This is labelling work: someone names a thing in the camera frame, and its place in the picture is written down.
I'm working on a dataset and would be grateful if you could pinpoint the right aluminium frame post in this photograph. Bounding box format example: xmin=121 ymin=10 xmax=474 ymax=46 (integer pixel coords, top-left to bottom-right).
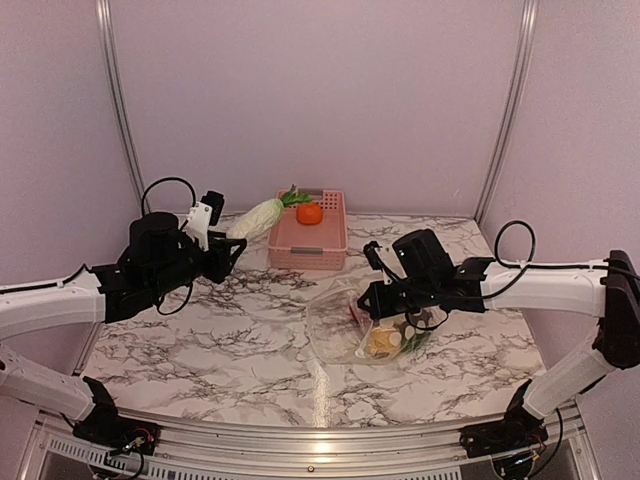
xmin=474 ymin=0 xmax=540 ymax=225

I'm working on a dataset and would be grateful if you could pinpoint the aluminium frame post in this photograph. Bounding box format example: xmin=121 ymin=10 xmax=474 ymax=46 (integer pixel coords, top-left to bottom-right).
xmin=95 ymin=0 xmax=149 ymax=213
xmin=474 ymin=0 xmax=540 ymax=225

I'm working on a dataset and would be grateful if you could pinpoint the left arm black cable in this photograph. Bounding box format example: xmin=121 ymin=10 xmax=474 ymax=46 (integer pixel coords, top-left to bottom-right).
xmin=139 ymin=175 xmax=199 ymax=316

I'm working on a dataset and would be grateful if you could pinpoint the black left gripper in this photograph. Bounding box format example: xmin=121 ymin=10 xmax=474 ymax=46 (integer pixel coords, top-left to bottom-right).
xmin=148 ymin=232 xmax=246 ymax=300

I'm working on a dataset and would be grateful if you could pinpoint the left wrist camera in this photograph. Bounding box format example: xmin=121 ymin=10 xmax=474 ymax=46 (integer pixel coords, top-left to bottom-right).
xmin=181 ymin=191 xmax=225 ymax=252

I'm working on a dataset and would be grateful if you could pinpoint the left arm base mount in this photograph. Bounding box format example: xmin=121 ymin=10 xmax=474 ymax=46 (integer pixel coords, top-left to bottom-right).
xmin=73 ymin=416 xmax=160 ymax=455

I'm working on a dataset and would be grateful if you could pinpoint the yellow fake lemon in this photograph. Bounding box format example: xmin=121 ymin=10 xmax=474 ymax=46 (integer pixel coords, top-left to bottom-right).
xmin=368 ymin=327 xmax=402 ymax=357

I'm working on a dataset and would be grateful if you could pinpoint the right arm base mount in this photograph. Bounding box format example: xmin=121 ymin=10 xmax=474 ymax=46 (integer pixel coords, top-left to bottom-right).
xmin=460 ymin=419 xmax=548 ymax=458

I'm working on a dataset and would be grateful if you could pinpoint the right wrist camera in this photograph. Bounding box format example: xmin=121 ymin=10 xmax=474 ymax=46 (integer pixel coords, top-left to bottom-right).
xmin=363 ymin=240 xmax=397 ymax=285

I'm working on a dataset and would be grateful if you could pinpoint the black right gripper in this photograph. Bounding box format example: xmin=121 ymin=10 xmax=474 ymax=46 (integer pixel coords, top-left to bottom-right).
xmin=357 ymin=275 xmax=439 ymax=320

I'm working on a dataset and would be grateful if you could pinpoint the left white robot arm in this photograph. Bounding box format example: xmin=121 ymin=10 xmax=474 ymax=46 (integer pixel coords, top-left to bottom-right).
xmin=1 ymin=212 xmax=247 ymax=447

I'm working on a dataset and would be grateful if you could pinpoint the orange fake orange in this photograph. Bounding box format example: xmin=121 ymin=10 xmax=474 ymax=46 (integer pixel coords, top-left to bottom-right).
xmin=296 ymin=202 xmax=324 ymax=226

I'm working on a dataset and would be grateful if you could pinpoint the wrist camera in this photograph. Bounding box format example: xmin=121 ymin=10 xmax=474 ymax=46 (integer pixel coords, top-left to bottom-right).
xmin=363 ymin=240 xmax=397 ymax=285
xmin=181 ymin=191 xmax=225 ymax=252

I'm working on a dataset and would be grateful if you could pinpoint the left aluminium frame post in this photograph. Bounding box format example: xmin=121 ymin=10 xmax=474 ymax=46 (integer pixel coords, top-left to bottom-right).
xmin=95 ymin=0 xmax=149 ymax=213

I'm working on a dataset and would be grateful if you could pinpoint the clear zip top bag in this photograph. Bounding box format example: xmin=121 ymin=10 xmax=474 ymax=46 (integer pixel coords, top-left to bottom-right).
xmin=305 ymin=280 xmax=448 ymax=365

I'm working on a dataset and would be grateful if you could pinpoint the front aluminium rail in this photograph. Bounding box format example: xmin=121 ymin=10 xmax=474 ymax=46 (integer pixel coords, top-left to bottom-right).
xmin=19 ymin=404 xmax=601 ymax=480

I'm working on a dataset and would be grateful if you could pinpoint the green fake leafy vegetable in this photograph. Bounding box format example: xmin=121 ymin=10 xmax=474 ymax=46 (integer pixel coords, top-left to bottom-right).
xmin=401 ymin=331 xmax=432 ymax=353

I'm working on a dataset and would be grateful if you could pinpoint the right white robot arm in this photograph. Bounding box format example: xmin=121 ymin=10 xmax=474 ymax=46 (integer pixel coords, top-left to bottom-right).
xmin=357 ymin=229 xmax=639 ymax=457

